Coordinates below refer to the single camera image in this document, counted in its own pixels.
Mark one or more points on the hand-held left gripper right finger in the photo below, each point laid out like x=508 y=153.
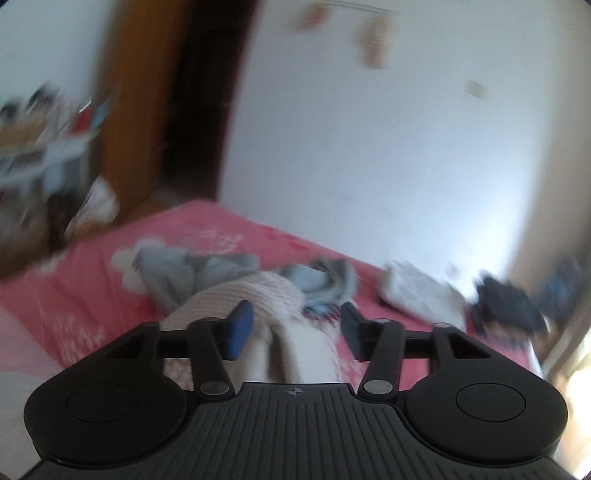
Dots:
x=352 y=327

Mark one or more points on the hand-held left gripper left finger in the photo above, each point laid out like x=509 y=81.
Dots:
x=240 y=323

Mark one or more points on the cream striped knit sweater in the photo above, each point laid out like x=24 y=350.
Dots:
x=258 y=290

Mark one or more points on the blue-grey garment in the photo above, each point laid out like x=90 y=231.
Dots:
x=323 y=279

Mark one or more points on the white folded cloth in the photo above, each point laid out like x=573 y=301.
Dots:
x=420 y=293

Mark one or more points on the pink floral blanket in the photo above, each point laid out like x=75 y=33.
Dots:
x=92 y=286

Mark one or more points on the dark grey folded garment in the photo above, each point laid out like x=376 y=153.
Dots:
x=505 y=304

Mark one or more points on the white plastic bag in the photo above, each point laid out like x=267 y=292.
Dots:
x=94 y=205

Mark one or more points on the wooden door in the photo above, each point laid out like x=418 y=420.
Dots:
x=138 y=101

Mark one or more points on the cluttered shelf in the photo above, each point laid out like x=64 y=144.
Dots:
x=51 y=134

